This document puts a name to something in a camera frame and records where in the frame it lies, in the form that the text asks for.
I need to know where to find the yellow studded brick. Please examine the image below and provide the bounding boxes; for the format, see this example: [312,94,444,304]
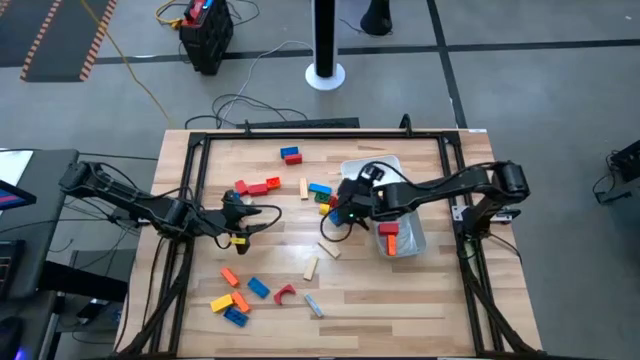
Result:
[209,293,235,314]

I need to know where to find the white plastic bin with handles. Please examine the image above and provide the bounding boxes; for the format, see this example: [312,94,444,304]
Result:
[340,154,406,201]

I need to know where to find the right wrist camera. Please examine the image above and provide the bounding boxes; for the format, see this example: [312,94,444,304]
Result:
[359,163,387,184]

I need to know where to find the red arch block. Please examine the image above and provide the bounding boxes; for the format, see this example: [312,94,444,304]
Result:
[272,283,297,306]

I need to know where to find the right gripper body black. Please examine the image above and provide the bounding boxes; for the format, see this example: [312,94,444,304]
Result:
[337,177,384,222]

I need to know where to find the black equipment on floor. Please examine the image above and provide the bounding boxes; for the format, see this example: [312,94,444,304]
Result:
[592,139,640,205]

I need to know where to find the white paper sheet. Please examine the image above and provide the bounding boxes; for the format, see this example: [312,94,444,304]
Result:
[0,149,34,187]

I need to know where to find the computer monitor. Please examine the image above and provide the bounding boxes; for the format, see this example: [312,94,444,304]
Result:
[0,178,38,211]

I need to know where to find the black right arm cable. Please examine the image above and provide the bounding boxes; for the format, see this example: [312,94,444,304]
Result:
[319,212,371,245]

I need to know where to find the black power strip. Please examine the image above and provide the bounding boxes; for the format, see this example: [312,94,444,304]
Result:
[235,117,361,130]

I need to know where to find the dark mat with striped edge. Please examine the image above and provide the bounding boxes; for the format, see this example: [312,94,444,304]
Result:
[0,0,119,84]

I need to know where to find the dark desk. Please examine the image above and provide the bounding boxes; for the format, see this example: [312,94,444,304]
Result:
[0,148,81,301]

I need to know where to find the black and red equipment case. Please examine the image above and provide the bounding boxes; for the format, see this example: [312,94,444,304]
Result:
[178,0,235,77]

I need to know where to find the grey plastic bin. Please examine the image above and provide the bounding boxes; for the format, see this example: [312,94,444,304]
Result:
[372,197,428,259]

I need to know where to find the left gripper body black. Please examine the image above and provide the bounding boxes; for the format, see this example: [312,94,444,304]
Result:
[218,189,263,229]

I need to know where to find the white cable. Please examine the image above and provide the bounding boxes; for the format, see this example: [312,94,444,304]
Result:
[218,39,315,126]

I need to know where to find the black pole with white base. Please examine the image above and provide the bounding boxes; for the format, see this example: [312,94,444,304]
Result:
[304,0,347,92]

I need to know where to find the black floor cable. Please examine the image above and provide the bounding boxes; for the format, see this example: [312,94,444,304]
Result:
[184,93,309,130]

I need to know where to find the black stand foot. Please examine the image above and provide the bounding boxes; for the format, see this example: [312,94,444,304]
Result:
[359,0,394,37]

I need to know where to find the wooden block with blue face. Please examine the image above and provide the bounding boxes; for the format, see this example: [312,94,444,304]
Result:
[304,293,325,319]

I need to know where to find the yellow cable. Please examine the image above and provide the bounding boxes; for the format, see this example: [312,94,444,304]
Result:
[79,0,184,129]

